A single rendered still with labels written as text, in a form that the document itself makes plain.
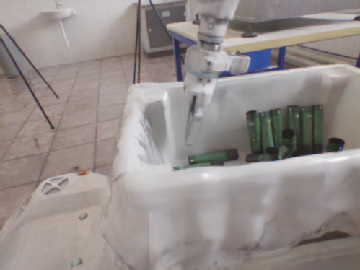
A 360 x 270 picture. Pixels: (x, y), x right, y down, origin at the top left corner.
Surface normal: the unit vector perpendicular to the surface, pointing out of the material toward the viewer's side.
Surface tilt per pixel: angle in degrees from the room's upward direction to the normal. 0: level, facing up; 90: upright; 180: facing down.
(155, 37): 90
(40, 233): 0
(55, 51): 90
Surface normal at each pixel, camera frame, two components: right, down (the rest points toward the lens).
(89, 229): -0.10, -0.85
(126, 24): 0.27, 0.48
